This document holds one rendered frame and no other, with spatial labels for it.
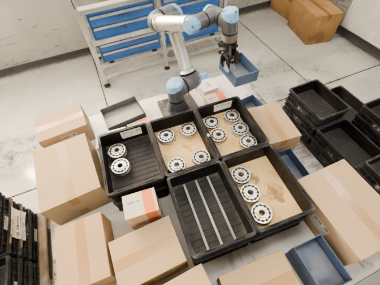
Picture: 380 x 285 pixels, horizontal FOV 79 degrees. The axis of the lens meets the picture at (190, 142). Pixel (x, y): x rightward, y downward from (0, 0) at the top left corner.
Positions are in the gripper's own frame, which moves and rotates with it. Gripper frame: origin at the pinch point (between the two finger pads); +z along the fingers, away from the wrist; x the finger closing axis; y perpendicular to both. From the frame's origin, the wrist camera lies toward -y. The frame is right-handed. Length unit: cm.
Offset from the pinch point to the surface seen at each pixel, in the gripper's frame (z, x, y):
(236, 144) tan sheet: 28.0, -10.4, 32.4
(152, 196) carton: 13, -65, 49
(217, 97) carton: 34.4, -1.1, -13.6
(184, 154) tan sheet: 25, -42, 27
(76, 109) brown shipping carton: 17, -96, -33
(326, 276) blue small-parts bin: 34, -6, 108
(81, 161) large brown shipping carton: 13, -96, 13
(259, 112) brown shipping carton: 27.2, 14.1, 18.0
